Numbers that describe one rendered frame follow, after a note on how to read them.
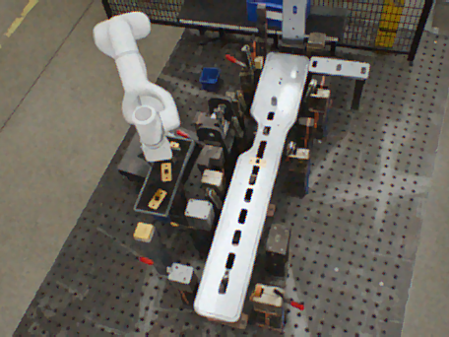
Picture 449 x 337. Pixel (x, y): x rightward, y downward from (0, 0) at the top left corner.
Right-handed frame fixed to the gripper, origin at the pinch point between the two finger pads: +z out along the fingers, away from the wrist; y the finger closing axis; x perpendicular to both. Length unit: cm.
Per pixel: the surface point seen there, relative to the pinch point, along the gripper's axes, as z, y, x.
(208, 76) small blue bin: 53, 19, 89
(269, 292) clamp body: 19, 35, -52
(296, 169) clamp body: 31, 56, 6
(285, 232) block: 22, 45, -27
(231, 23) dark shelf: 22, 36, 96
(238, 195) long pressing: 24.8, 28.3, -6.6
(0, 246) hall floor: 125, -133, 31
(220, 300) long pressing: 25, 16, -51
